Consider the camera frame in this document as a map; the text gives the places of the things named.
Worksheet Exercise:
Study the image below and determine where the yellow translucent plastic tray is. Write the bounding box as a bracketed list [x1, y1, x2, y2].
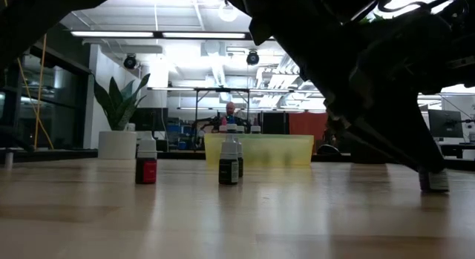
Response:
[203, 133, 315, 168]

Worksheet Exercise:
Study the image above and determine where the black partition panel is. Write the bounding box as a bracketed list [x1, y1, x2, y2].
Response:
[261, 111, 289, 135]

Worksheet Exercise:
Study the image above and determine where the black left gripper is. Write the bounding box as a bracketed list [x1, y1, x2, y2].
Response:
[247, 13, 446, 165]

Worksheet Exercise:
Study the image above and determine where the round pendant light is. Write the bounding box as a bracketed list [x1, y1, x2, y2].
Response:
[217, 1, 239, 23]

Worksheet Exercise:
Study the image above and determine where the snake plant in white pot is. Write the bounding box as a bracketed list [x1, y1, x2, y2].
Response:
[92, 72, 151, 160]

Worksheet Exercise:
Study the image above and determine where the black computer monitor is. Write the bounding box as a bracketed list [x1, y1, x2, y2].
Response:
[130, 107, 169, 132]

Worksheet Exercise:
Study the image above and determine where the person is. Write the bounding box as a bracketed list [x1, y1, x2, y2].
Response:
[218, 101, 248, 127]

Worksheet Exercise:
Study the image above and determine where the grey computer monitor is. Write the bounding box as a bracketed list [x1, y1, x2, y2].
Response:
[427, 109, 465, 139]

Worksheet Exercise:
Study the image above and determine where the long ceiling light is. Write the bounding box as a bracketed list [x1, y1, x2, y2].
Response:
[70, 30, 155, 39]
[162, 31, 248, 40]

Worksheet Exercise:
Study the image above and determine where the yellow extension cord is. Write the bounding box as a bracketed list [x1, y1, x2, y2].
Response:
[14, 32, 55, 151]

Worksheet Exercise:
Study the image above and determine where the orange partition panel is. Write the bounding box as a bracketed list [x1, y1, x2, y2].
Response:
[288, 112, 330, 152]

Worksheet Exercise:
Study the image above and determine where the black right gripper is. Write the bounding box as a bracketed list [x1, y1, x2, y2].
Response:
[407, 13, 475, 95]

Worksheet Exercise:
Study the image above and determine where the black metal station frame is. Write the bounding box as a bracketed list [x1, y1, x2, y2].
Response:
[192, 87, 252, 152]

